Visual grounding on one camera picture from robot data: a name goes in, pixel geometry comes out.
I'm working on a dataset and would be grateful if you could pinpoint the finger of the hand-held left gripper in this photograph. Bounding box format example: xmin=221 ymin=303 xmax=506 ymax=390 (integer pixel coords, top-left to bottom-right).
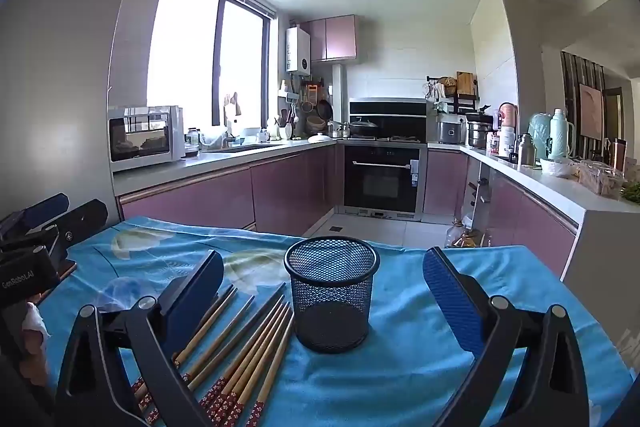
xmin=42 ymin=199 xmax=109 ymax=268
xmin=0 ymin=193 xmax=71 ymax=238

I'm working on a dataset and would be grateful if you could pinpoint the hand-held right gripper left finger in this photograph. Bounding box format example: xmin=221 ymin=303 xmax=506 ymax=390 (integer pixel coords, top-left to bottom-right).
xmin=54 ymin=250 xmax=226 ymax=427

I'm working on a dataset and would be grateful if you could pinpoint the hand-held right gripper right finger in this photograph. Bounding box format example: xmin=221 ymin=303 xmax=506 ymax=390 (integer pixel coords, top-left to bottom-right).
xmin=422 ymin=247 xmax=591 ymax=427

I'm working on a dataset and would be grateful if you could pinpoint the bunch of wooden chopsticks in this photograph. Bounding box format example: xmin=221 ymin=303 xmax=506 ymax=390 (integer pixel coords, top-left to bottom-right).
xmin=131 ymin=282 xmax=296 ymax=427

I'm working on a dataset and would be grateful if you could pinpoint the black mesh pen holder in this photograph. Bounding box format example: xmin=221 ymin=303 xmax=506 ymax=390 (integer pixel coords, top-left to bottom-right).
xmin=283 ymin=236 xmax=381 ymax=354

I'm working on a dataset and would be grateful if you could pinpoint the person's left hand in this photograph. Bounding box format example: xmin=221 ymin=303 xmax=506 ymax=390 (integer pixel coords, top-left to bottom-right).
xmin=20 ymin=302 xmax=52 ymax=388

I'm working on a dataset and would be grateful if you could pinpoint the clear plastic bottle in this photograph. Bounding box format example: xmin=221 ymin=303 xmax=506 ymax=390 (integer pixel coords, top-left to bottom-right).
xmin=445 ymin=217 xmax=466 ymax=250

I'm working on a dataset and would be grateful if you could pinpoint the white microwave oven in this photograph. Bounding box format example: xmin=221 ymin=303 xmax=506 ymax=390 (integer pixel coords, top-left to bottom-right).
xmin=107 ymin=105 xmax=185 ymax=172

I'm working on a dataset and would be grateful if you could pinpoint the blue floral tablecloth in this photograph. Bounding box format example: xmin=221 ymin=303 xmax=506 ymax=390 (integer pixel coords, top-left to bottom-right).
xmin=30 ymin=216 xmax=626 ymax=427

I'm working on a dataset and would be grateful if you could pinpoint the pink base cabinet run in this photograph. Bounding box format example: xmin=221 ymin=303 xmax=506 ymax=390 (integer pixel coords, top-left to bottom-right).
xmin=114 ymin=142 xmax=346 ymax=238
xmin=422 ymin=146 xmax=581 ymax=280

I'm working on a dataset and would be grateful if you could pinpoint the grey refrigerator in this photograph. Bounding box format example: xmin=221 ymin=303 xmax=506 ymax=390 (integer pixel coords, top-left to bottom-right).
xmin=0 ymin=0 xmax=156 ymax=228

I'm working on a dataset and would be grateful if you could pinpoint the black built-in oven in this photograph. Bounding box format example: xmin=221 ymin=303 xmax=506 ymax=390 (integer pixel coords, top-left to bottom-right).
xmin=342 ymin=143 xmax=428 ymax=222

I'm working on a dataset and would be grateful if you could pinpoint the kitchen sink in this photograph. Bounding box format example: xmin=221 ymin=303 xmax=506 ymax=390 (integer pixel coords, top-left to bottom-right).
xmin=202 ymin=142 xmax=281 ymax=154

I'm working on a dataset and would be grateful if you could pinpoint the steel flask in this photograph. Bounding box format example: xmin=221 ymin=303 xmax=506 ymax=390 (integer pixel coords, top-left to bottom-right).
xmin=517 ymin=133 xmax=536 ymax=166

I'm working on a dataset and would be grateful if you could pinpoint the steel stockpot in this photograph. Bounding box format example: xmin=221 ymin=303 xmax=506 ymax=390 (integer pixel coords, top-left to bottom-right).
xmin=466 ymin=107 xmax=493 ymax=151

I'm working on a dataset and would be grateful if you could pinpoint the white plastic container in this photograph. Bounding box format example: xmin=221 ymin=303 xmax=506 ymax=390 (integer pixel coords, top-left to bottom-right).
xmin=498 ymin=126 xmax=517 ymax=156

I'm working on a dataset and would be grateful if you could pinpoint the white bowl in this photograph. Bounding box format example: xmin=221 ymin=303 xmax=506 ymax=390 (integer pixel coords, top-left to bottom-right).
xmin=539 ymin=157 xmax=576 ymax=178

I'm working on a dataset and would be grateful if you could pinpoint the silver rice cooker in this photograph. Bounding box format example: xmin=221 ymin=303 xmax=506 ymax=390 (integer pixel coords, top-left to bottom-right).
xmin=436 ymin=114 xmax=468 ymax=144

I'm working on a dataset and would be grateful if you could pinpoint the white utensil holder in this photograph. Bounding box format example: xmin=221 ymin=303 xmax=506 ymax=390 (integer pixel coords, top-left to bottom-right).
xmin=277 ymin=107 xmax=296 ymax=140

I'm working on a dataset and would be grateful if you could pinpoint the clear plastic container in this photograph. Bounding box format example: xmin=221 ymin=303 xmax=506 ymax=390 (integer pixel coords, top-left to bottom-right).
xmin=577 ymin=161 xmax=627 ymax=198

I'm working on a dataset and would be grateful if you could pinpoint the kitchen window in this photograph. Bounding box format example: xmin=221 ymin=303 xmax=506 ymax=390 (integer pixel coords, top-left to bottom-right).
xmin=146 ymin=0 xmax=277 ymax=128

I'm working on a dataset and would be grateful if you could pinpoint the pink thermos pot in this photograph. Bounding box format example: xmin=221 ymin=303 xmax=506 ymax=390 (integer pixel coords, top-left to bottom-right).
xmin=497 ymin=102 xmax=518 ymax=130

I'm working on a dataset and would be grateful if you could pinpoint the black wok with lid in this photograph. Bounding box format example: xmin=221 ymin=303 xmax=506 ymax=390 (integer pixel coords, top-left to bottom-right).
xmin=341 ymin=118 xmax=381 ymax=138

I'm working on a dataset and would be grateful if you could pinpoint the mint green thermos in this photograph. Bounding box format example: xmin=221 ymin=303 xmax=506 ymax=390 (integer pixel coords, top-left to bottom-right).
xmin=547 ymin=108 xmax=571 ymax=159

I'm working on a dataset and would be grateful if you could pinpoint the black range hood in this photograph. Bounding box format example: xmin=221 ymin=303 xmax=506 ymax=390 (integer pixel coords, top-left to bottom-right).
xmin=348 ymin=98 xmax=428 ymax=142

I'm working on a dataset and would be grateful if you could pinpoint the brown tumbler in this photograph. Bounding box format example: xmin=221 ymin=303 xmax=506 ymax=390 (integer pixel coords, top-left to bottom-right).
xmin=607 ymin=138 xmax=628 ymax=172

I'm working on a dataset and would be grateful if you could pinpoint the white water heater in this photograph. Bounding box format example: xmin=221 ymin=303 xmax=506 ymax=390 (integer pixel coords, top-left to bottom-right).
xmin=286 ymin=27 xmax=312 ymax=74

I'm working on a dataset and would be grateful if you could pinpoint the black wall shelf rack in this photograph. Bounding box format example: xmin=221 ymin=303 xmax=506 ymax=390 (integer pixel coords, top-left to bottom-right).
xmin=425 ymin=76 xmax=481 ymax=114

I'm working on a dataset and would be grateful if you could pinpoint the wall picture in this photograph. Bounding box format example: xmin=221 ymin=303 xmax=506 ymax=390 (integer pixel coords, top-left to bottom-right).
xmin=579 ymin=83 xmax=605 ymax=128

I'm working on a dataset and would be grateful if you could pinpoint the pink wall cabinet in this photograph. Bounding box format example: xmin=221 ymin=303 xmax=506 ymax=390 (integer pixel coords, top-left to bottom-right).
xmin=298 ymin=14 xmax=358 ymax=64

